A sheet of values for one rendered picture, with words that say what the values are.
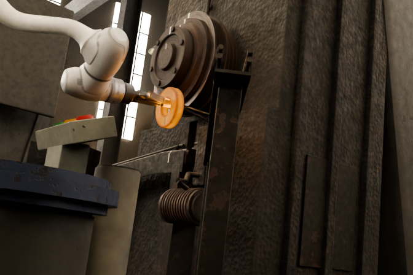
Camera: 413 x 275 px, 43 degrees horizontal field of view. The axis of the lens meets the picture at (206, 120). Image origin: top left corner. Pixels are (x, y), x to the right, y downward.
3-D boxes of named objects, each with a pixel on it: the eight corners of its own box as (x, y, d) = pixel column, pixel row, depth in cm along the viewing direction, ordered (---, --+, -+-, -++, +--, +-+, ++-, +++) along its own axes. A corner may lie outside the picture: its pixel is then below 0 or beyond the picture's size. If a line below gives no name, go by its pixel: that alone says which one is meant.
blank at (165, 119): (163, 93, 207) (156, 91, 205) (185, 83, 195) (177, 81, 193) (161, 132, 203) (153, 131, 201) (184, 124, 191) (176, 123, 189)
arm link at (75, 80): (101, 110, 183) (117, 85, 176) (58, 101, 174) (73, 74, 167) (97, 88, 190) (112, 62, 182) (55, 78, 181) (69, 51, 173)
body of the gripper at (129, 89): (114, 104, 189) (136, 108, 195) (125, 100, 183) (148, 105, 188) (116, 83, 191) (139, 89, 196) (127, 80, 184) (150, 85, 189)
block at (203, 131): (212, 189, 213) (219, 131, 218) (224, 189, 206) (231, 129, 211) (190, 185, 207) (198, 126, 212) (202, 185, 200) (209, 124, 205)
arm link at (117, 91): (110, 100, 179) (125, 103, 182) (113, 73, 181) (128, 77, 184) (98, 103, 186) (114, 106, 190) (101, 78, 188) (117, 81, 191)
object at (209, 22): (160, 122, 252) (173, 30, 262) (220, 109, 214) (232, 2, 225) (148, 119, 249) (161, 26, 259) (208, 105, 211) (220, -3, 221)
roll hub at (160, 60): (155, 94, 241) (163, 37, 247) (189, 85, 218) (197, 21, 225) (144, 91, 238) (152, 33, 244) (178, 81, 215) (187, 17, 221)
